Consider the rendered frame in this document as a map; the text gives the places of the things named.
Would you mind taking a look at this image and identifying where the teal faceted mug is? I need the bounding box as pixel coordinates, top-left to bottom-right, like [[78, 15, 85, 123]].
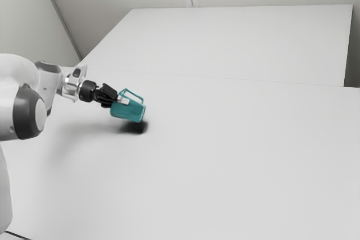
[[109, 88, 147, 124]]

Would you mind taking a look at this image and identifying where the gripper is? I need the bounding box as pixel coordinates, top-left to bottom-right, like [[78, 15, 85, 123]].
[[78, 79, 130, 109]]

